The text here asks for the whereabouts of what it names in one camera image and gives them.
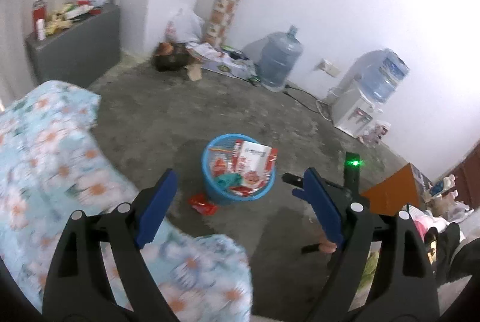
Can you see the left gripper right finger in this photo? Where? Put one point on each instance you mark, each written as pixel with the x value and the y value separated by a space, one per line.
pixel 382 272

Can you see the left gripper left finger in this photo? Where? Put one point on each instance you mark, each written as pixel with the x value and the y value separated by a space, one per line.
pixel 98 273

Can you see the red white snack bag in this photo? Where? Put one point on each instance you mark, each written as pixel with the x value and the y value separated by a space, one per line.
pixel 254 162

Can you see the teal plastic bag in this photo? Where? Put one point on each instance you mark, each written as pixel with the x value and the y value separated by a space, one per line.
pixel 228 180

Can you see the small red wrapper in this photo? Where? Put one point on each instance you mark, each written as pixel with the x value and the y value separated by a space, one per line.
pixel 201 204

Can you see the red plastic bag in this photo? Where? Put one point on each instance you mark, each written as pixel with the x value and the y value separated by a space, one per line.
pixel 220 160

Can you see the blue mesh trash basket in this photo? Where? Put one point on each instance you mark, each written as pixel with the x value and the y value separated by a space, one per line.
pixel 225 197

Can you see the person right hand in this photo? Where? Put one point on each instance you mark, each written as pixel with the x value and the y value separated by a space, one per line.
pixel 327 246

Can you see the orange cardboard box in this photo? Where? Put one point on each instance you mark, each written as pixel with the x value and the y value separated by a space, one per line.
pixel 405 187

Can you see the floral blue bed quilt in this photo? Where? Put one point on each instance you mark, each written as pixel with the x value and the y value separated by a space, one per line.
pixel 52 166

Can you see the water jug on dispenser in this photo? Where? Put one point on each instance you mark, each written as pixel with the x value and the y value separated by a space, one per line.
pixel 380 79

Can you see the large water jug on floor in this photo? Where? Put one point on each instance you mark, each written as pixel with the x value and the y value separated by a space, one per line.
pixel 278 58

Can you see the dark box on floor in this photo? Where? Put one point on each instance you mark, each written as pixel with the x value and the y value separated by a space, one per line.
pixel 170 56

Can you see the grey bedside cabinet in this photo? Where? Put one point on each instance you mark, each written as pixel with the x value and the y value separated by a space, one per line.
pixel 80 54

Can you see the small white bottle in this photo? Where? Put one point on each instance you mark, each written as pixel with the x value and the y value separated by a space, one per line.
pixel 41 29

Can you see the red thermos bottle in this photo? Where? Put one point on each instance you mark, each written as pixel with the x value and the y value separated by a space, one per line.
pixel 39 11

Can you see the wall power socket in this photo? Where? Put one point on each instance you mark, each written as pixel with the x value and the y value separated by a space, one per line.
pixel 329 68

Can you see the white plastic bag by wall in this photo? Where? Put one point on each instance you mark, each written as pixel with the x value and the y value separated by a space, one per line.
pixel 184 27

